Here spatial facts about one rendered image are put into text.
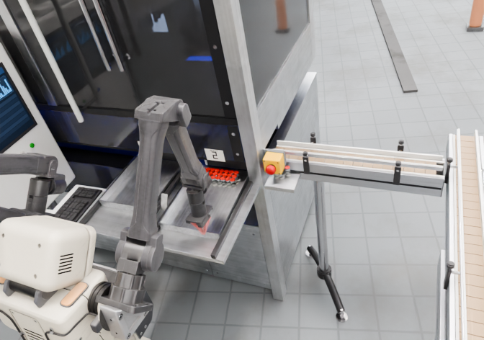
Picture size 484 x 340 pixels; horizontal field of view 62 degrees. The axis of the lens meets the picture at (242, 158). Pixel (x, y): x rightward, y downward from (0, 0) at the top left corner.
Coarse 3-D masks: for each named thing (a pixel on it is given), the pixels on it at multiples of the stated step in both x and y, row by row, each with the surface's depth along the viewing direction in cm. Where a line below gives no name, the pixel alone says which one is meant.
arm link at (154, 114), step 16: (144, 112) 97; (160, 112) 96; (144, 128) 97; (160, 128) 97; (144, 144) 98; (160, 144) 100; (144, 160) 99; (160, 160) 101; (144, 176) 99; (144, 192) 100; (144, 208) 100; (144, 224) 101; (144, 240) 101; (160, 240) 104; (144, 256) 101; (160, 256) 106
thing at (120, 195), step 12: (132, 168) 193; (168, 168) 190; (180, 168) 185; (120, 180) 187; (132, 180) 187; (168, 180) 183; (108, 192) 180; (120, 192) 182; (132, 192) 180; (108, 204) 174; (120, 204) 171; (132, 204) 174
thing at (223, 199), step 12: (180, 192) 171; (216, 192) 171; (228, 192) 170; (240, 192) 165; (180, 204) 169; (216, 204) 166; (228, 204) 165; (168, 216) 164; (180, 216) 164; (216, 216) 160; (228, 216) 156; (168, 228) 158; (180, 228) 155; (192, 228) 153; (216, 228) 155
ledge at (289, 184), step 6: (294, 174) 173; (300, 174) 173; (270, 180) 172; (276, 180) 172; (282, 180) 171; (288, 180) 170; (294, 180) 170; (264, 186) 170; (270, 186) 169; (276, 186) 169; (282, 186) 168; (288, 186) 168; (294, 186) 167; (294, 192) 166
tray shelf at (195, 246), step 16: (240, 176) 177; (256, 192) 168; (112, 208) 175; (96, 224) 169; (112, 224) 167; (128, 224) 165; (240, 224) 155; (176, 240) 154; (192, 240) 153; (208, 240) 152; (192, 256) 149; (208, 256) 146; (224, 256) 145
